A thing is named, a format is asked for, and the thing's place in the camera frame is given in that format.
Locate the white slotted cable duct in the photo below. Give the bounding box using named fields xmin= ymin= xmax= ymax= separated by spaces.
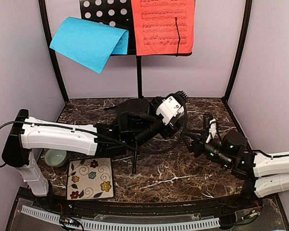
xmin=21 ymin=205 xmax=220 ymax=231

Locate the red sheet music page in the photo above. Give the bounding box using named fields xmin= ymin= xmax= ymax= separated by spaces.
xmin=131 ymin=0 xmax=196 ymax=56

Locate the black frame post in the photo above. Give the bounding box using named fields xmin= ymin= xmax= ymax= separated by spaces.
xmin=38 ymin=0 xmax=69 ymax=103
xmin=222 ymin=0 xmax=252 ymax=137

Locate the black perforated music stand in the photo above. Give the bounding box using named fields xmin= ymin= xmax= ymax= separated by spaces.
xmin=79 ymin=0 xmax=193 ymax=174

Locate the pale green ceramic bowl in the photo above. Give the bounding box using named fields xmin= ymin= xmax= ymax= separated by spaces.
xmin=44 ymin=149 xmax=67 ymax=167

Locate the left black frame post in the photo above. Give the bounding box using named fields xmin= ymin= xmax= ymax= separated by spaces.
xmin=38 ymin=0 xmax=69 ymax=103

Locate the square floral ceramic plate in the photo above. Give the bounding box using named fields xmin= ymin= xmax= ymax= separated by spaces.
xmin=66 ymin=158 xmax=115 ymax=201

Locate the small green circuit board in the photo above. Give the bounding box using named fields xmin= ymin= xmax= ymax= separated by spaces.
xmin=59 ymin=216 xmax=80 ymax=229

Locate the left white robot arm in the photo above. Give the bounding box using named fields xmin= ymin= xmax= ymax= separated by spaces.
xmin=2 ymin=94 xmax=187 ymax=210

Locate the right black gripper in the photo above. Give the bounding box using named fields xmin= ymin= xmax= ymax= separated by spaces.
xmin=181 ymin=129 xmax=232 ymax=169

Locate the right black frame post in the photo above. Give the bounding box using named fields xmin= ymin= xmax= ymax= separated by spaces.
xmin=222 ymin=0 xmax=252 ymax=137

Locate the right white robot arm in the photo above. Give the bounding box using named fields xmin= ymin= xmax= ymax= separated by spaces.
xmin=186 ymin=130 xmax=289 ymax=209

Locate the blue sheet music page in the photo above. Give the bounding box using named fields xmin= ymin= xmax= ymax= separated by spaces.
xmin=50 ymin=17 xmax=129 ymax=74

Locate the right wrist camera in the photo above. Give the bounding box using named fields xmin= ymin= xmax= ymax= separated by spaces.
xmin=203 ymin=113 xmax=217 ymax=143

